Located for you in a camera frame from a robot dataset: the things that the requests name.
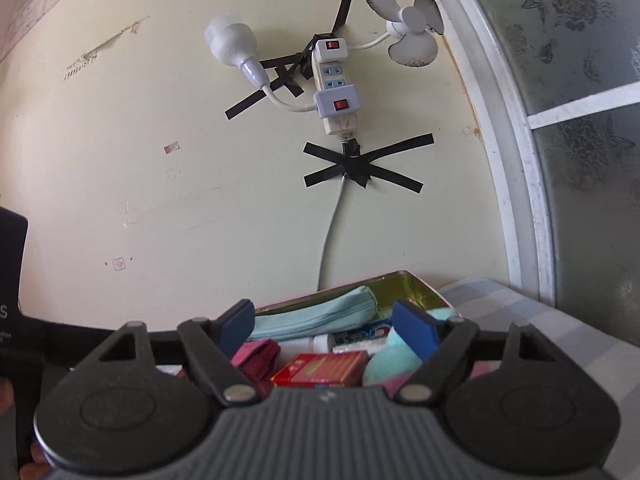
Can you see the wall poster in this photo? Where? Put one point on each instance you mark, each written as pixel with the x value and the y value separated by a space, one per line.
pixel 30 5

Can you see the small white fan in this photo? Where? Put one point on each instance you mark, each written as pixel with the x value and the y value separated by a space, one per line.
pixel 415 20

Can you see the teal zip pouch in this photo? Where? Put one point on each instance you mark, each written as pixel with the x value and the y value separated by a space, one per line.
pixel 310 315

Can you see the small red wall sticker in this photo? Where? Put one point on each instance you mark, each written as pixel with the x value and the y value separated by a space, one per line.
pixel 171 148

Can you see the pink tin box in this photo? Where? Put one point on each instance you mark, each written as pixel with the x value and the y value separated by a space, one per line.
pixel 400 290

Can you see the striped bed sheet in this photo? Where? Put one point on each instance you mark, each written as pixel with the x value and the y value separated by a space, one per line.
pixel 550 320

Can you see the person's left hand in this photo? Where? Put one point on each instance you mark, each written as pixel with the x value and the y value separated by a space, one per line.
pixel 35 461

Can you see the white framed wall sticker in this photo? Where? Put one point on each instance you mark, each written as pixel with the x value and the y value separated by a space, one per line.
pixel 118 264

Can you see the red box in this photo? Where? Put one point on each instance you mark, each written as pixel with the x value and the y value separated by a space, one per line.
pixel 320 367

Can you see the white toothpaste tube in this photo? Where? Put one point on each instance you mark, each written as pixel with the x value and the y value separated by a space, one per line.
pixel 360 335

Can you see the teal plush toy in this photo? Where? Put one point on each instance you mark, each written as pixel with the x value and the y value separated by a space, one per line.
pixel 392 355

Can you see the frosted window pane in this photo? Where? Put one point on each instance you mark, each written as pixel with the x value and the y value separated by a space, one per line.
pixel 565 25
pixel 595 200

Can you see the white bulb lamp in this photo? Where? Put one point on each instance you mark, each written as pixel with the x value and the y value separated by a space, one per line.
pixel 230 40

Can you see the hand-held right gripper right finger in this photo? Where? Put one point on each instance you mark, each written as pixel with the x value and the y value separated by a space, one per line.
pixel 412 330

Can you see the white window frame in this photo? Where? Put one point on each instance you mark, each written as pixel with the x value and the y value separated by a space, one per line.
pixel 520 160

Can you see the magenta pouch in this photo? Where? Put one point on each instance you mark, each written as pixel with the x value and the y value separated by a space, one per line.
pixel 255 360

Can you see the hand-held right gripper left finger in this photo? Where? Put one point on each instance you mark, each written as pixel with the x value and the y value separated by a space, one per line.
pixel 235 327

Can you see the white power strip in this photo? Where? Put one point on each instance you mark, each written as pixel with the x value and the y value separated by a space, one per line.
pixel 332 75

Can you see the black tape cross behind strip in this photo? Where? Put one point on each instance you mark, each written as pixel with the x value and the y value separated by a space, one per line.
pixel 250 102

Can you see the clear tape on wall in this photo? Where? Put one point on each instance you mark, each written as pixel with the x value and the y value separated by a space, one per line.
pixel 107 45

